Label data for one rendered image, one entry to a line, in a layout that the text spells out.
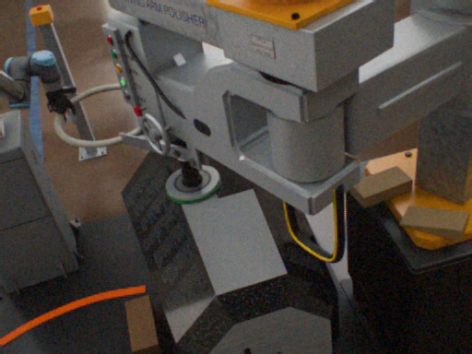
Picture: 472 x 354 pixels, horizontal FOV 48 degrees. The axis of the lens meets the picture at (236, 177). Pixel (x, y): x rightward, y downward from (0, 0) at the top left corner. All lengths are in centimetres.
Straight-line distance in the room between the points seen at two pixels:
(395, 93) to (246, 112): 40
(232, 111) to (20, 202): 162
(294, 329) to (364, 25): 103
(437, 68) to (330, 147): 40
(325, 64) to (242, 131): 48
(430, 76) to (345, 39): 47
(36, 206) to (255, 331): 150
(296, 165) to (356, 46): 35
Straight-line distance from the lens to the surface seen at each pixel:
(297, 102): 120
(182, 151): 190
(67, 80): 380
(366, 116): 139
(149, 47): 170
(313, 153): 131
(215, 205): 201
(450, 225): 187
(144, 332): 256
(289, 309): 172
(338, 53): 111
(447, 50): 156
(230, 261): 179
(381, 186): 198
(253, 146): 152
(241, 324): 171
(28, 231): 296
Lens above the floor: 209
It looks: 37 degrees down
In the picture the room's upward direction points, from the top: 11 degrees counter-clockwise
